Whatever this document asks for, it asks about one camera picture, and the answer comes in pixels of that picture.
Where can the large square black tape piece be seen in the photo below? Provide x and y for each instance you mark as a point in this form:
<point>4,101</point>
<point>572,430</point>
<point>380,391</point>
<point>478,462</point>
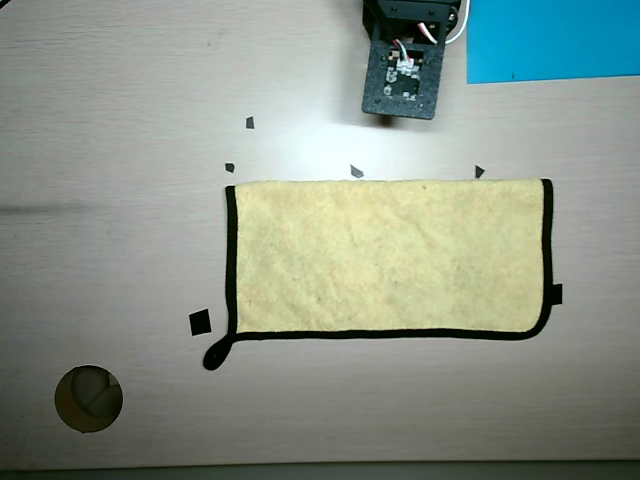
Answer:
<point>200,322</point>

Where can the small black tape piece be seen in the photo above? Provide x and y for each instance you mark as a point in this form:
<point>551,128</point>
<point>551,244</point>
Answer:
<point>479,171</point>
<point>230,167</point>
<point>356,172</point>
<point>250,123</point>

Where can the yellow towel with black trim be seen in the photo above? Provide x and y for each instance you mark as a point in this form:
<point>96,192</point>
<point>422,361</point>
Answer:
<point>390,260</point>

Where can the blue paper sheet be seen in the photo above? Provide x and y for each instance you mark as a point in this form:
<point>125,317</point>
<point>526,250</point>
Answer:
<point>550,40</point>

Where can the rectangular black tape piece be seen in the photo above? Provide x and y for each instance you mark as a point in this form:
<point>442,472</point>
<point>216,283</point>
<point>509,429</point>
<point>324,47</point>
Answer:
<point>558,294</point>

